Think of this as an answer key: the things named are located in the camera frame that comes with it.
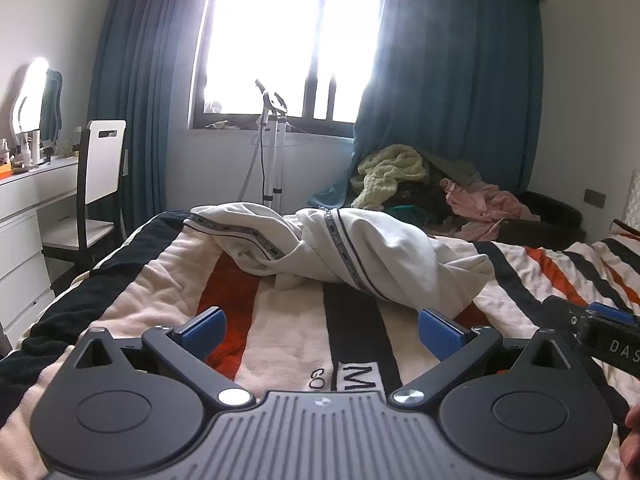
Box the white pants with striped trim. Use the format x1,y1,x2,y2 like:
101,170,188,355
182,202,493,318

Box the olive cloth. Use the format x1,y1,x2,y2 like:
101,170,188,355
425,152,483,186

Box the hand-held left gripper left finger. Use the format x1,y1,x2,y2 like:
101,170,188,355
75,306,254,407

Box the white chair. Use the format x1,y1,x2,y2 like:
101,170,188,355
42,120,128,273

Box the pink garment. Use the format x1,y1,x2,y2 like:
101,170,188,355
440,177,541,241

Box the person's right hand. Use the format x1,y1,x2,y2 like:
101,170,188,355
619,402,640,480

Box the lit vanity mirror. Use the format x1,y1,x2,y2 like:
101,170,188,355
11,57,65,161

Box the white garment steamer stand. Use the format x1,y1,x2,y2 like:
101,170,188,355
237,79,290,208

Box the yellow-green fluffy cloth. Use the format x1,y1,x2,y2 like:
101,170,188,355
350,144,431,211

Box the white dressing table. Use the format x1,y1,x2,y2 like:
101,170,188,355
0,155,83,346

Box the black armchair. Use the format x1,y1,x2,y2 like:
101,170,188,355
500,190,588,251

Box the striped orange black cream blanket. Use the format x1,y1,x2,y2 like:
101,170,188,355
0,210,640,480

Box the dark clothes heap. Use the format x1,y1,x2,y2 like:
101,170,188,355
382,180,466,226

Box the window with dark frame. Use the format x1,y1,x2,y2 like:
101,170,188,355
189,0,396,137

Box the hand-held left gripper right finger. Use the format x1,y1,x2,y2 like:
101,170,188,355
391,308,574,407

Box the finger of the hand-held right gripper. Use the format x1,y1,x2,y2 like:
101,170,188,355
589,302,638,326
542,295,592,334

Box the grey rag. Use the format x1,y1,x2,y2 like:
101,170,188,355
202,120,261,133

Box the row of cosmetic bottles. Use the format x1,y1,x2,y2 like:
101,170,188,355
0,127,83,173

